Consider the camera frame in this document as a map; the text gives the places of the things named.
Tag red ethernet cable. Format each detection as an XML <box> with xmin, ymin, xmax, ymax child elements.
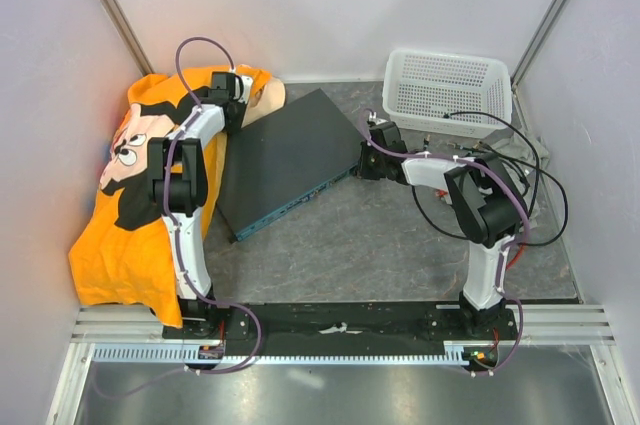
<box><xmin>434</xmin><ymin>189</ymin><xmax>526</xmax><ymax>271</ymax></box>

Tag dark blue network switch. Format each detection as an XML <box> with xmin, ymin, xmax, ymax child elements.
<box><xmin>216</xmin><ymin>89</ymin><xmax>362</xmax><ymax>241</ymax></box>

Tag black ethernet cable loop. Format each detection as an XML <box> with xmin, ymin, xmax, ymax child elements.
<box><xmin>412</xmin><ymin>154</ymin><xmax>571</xmax><ymax>247</ymax></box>

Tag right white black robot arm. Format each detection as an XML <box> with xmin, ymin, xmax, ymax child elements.
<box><xmin>358</xmin><ymin>118</ymin><xmax>531</xmax><ymax>339</ymax></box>

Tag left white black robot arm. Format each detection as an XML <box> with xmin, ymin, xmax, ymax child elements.
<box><xmin>147</xmin><ymin>71</ymin><xmax>253</xmax><ymax>338</ymax></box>

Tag peach fabric hat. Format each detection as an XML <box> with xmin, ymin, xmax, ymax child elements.
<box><xmin>242</xmin><ymin>78</ymin><xmax>286</xmax><ymax>127</ymax></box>

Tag white plastic basket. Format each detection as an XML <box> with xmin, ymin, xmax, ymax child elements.
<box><xmin>382</xmin><ymin>49</ymin><xmax>513</xmax><ymax>139</ymax></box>

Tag grey cloth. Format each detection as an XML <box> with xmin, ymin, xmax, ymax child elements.
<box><xmin>479</xmin><ymin>134</ymin><xmax>550</xmax><ymax>229</ymax></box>

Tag orange mickey mouse cloth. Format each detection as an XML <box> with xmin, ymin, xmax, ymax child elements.
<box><xmin>69</xmin><ymin>65</ymin><xmax>229</xmax><ymax>328</ymax></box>

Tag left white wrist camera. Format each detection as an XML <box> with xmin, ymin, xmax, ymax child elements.
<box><xmin>234</xmin><ymin>74</ymin><xmax>254</xmax><ymax>104</ymax></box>

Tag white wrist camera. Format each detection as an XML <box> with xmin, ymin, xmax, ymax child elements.
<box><xmin>234</xmin><ymin>74</ymin><xmax>254</xmax><ymax>104</ymax></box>
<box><xmin>366</xmin><ymin>113</ymin><xmax>388</xmax><ymax>128</ymax></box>

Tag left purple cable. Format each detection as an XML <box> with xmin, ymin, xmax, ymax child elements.
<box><xmin>91</xmin><ymin>35</ymin><xmax>265</xmax><ymax>400</ymax></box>

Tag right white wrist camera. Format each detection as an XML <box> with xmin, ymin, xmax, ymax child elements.
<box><xmin>366</xmin><ymin>113</ymin><xmax>388</xmax><ymax>128</ymax></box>

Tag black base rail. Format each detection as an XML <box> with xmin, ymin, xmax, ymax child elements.
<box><xmin>162</xmin><ymin>301</ymin><xmax>518</xmax><ymax>357</ymax></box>

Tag white slotted cable duct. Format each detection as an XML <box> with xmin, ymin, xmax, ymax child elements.
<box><xmin>92</xmin><ymin>343</ymin><xmax>483</xmax><ymax>366</ymax></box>

